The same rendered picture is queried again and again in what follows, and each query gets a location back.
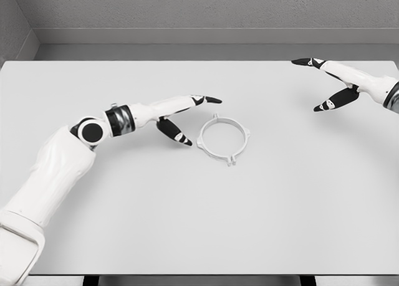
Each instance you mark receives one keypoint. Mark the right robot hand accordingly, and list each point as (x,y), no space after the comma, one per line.
(344,73)

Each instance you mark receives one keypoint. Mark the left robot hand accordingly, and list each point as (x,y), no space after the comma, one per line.
(170,106)

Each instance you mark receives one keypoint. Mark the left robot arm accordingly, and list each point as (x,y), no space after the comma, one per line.
(56,161)

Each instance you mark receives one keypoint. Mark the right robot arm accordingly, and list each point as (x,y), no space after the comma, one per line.
(387,91)

